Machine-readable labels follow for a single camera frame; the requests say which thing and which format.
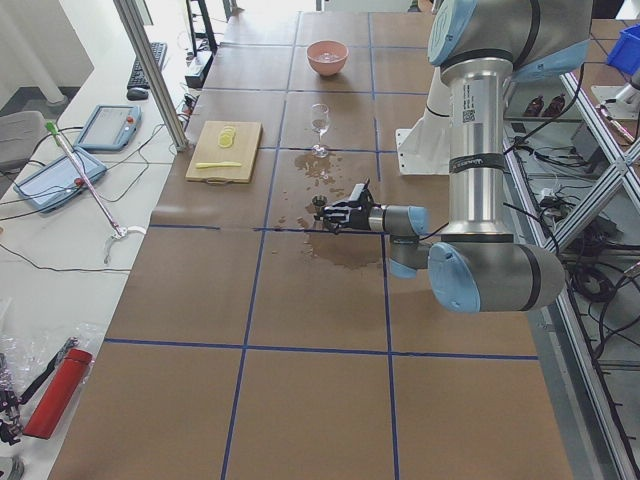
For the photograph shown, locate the blue teach pendant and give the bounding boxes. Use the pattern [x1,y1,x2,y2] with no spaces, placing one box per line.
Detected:
[13,156,84,213]
[75,105,142,152]

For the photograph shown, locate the pink ribbed bowl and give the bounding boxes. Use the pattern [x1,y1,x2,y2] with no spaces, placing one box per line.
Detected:
[306,40,349,77]

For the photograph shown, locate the metal reacher grabber stick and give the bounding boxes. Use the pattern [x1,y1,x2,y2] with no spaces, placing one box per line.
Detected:
[45,121,147,265]

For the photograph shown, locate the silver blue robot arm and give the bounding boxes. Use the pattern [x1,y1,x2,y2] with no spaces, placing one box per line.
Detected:
[316,1,593,313]

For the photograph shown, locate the steel cocktail jigger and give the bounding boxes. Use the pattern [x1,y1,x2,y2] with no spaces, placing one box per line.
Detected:
[312,195,327,221]

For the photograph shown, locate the black keyboard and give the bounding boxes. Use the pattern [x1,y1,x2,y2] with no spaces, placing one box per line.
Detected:
[126,41,169,90]

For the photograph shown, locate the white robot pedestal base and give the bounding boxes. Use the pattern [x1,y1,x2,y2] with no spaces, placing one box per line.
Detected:
[396,67,451,176]

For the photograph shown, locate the blue storage bin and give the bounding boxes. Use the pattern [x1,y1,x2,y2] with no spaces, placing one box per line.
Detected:
[606,24,640,75]

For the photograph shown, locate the aluminium frame post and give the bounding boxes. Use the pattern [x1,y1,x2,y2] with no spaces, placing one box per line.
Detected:
[113,0,189,152]

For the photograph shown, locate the blue teach pendant near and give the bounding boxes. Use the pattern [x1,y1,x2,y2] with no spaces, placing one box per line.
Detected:
[13,156,84,213]

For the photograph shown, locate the red cylindrical bottle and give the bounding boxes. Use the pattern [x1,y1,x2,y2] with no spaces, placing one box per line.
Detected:
[23,348,93,439]

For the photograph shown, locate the clear wine glass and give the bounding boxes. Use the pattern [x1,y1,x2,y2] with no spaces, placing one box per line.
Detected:
[311,104,330,158]

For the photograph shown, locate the bamboo cutting board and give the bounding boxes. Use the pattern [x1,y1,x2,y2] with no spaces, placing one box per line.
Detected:
[185,121,262,183]

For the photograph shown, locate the yellow plastic knife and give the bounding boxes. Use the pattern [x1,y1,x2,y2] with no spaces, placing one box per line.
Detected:
[195,161,243,169]

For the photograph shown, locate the clear ice cubes pile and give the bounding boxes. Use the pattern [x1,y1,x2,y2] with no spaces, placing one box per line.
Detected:
[314,52,340,63]

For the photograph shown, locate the black computer mouse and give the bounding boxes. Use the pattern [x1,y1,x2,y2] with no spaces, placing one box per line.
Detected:
[126,87,149,101]

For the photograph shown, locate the blue teach pendant far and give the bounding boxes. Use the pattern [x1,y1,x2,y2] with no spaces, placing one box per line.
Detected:
[75,105,142,152]

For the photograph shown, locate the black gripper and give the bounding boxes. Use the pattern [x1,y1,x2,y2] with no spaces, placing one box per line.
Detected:
[322,179,386,234]

